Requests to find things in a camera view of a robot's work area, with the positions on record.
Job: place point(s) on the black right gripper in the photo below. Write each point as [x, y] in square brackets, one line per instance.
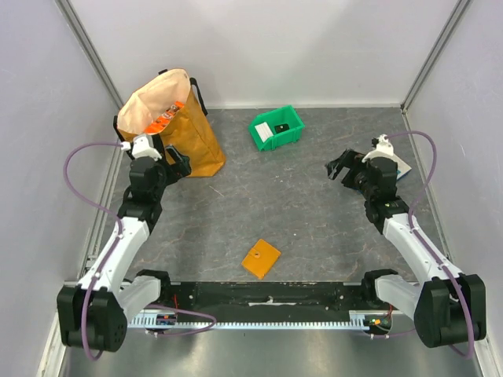
[350, 172]

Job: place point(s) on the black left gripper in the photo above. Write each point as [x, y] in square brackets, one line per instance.
[181, 162]

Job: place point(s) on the green plastic bin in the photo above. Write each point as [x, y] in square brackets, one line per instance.
[286, 114]

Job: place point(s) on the orange leather card holder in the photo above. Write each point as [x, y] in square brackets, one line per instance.
[260, 259]

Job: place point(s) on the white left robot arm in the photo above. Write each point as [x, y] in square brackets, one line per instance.
[94, 313]

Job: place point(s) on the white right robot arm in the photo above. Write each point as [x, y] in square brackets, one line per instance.
[446, 305]

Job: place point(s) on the white card stack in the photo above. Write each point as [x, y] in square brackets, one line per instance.
[264, 131]

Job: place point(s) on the orange snack packet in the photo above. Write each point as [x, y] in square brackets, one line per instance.
[164, 119]

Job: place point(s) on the brown tote bag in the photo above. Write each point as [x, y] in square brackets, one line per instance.
[189, 131]

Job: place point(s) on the small black device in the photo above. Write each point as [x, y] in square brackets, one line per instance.
[281, 128]

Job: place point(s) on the blue white box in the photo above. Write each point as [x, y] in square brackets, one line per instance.
[402, 167]

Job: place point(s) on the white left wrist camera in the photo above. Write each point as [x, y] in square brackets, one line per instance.
[141, 146]

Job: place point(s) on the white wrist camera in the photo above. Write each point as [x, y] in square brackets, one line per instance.
[141, 146]
[382, 147]

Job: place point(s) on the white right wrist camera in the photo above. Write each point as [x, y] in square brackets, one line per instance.
[382, 147]

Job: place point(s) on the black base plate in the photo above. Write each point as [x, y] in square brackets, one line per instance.
[332, 295]

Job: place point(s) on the white slotted cable duct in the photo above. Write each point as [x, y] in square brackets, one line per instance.
[158, 320]

